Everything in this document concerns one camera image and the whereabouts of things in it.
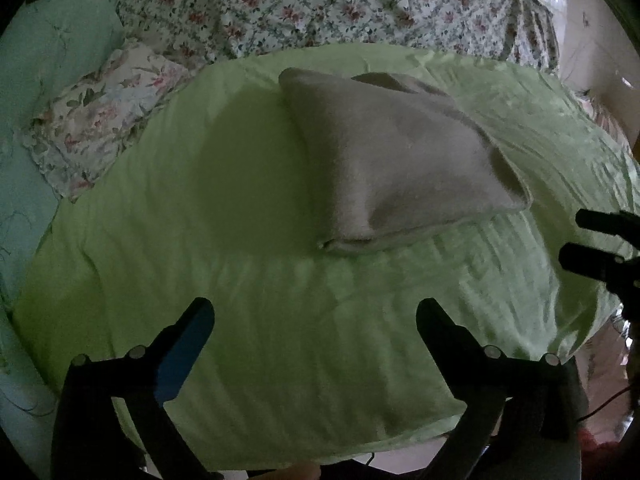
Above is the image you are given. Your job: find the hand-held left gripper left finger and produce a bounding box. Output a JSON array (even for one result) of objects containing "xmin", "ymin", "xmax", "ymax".
[{"xmin": 50, "ymin": 297, "xmax": 223, "ymax": 480}]

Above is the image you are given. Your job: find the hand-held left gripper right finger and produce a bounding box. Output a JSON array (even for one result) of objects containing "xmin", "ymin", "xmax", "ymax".
[{"xmin": 416, "ymin": 297, "xmax": 583, "ymax": 480}]

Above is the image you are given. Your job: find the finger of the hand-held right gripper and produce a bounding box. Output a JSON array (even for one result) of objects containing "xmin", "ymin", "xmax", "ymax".
[
  {"xmin": 575, "ymin": 208, "xmax": 640, "ymax": 252},
  {"xmin": 557, "ymin": 242, "xmax": 640, "ymax": 292}
]

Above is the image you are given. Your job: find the grey towel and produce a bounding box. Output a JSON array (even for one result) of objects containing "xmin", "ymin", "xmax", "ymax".
[{"xmin": 277, "ymin": 66, "xmax": 535, "ymax": 256}]

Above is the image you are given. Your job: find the light green blanket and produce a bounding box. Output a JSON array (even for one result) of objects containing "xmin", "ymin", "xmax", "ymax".
[{"xmin": 10, "ymin": 42, "xmax": 640, "ymax": 473}]

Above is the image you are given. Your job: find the red cloth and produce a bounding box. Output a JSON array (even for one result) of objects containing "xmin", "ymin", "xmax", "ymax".
[{"xmin": 577, "ymin": 427, "xmax": 632, "ymax": 480}]

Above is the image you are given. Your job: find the teal flower print bedsheet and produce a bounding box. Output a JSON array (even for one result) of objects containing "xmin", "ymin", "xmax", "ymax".
[{"xmin": 0, "ymin": 110, "xmax": 66, "ymax": 461}]

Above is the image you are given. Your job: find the floral ruffled pillow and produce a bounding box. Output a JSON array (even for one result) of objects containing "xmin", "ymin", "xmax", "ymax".
[{"xmin": 27, "ymin": 40, "xmax": 193, "ymax": 201}]

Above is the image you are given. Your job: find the teal leaf print pillow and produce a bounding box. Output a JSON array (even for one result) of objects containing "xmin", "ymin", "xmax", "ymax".
[{"xmin": 0, "ymin": 0, "xmax": 126, "ymax": 131}]

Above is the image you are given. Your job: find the white floral quilt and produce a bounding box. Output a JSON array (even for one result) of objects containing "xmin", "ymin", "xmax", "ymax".
[{"xmin": 115, "ymin": 0, "xmax": 561, "ymax": 73}]

